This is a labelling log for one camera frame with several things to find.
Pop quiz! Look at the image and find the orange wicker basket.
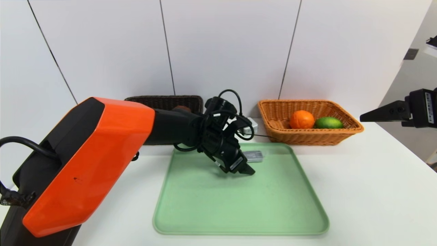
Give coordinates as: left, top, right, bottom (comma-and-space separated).
258, 99, 364, 146

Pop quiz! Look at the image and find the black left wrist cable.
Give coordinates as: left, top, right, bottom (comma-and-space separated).
173, 90, 255, 152

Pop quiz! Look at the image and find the dark brown wicker basket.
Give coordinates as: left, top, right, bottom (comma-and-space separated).
125, 95, 204, 115

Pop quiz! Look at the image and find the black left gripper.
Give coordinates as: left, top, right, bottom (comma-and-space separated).
220, 143, 256, 175

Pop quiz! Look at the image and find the grey case with barcode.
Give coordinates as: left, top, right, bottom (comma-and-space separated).
243, 151, 264, 163

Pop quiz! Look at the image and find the orange fruit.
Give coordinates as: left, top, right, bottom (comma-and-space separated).
290, 110, 315, 129

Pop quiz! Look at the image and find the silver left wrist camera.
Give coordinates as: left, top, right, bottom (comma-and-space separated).
239, 117, 258, 135

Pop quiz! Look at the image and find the green lime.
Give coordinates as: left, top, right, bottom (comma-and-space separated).
314, 117, 344, 129

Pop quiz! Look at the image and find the light green plastic tray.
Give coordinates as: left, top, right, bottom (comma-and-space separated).
153, 142, 330, 236

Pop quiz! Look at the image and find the black braided left arm hose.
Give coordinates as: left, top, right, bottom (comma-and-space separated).
0, 136, 58, 205

